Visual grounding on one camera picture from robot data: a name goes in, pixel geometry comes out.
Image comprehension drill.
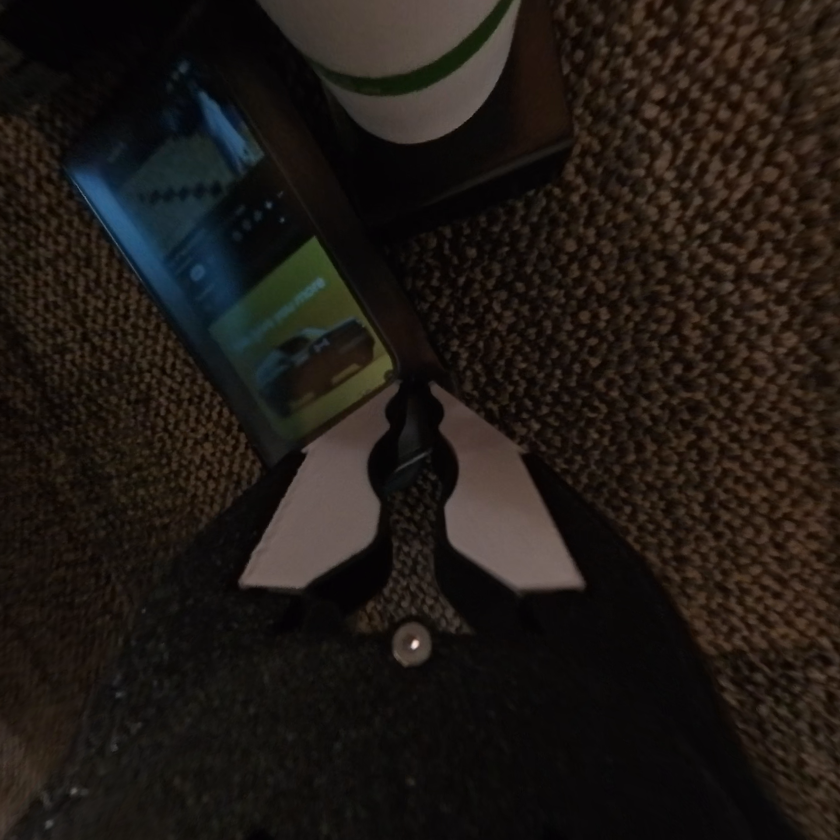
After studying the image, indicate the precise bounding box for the black toy pin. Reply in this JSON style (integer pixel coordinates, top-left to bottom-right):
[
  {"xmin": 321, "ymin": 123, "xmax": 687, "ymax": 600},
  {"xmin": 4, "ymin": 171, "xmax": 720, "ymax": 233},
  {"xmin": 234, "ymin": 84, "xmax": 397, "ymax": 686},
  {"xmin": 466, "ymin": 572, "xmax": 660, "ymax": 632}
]
[{"xmin": 384, "ymin": 384, "xmax": 434, "ymax": 496}]

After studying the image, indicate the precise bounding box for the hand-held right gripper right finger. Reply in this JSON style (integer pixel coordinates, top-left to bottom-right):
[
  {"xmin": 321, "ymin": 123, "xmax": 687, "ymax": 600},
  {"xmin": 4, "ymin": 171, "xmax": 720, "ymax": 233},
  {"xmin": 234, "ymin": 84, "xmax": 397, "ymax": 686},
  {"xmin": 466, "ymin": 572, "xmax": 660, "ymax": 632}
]
[{"xmin": 425, "ymin": 382, "xmax": 586, "ymax": 632}]

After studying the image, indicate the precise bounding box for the black smartphone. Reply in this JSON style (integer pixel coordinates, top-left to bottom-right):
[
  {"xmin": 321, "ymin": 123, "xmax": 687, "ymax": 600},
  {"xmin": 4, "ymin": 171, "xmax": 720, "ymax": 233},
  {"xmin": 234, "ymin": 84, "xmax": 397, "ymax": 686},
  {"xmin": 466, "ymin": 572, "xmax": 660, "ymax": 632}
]
[{"xmin": 62, "ymin": 56, "xmax": 401, "ymax": 467}]

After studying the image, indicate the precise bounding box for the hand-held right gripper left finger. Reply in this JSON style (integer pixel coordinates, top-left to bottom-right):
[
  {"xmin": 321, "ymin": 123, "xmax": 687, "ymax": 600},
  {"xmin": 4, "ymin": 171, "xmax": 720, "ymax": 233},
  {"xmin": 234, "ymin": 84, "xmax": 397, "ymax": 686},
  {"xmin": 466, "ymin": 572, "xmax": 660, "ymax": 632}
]
[{"xmin": 238, "ymin": 386, "xmax": 404, "ymax": 613}]

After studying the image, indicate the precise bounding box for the white cup green stripe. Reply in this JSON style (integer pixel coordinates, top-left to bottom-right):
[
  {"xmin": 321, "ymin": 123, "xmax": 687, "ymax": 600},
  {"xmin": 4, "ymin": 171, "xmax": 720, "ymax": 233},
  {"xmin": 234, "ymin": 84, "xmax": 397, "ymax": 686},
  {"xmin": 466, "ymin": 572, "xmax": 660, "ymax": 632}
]
[{"xmin": 256, "ymin": 0, "xmax": 522, "ymax": 145}]

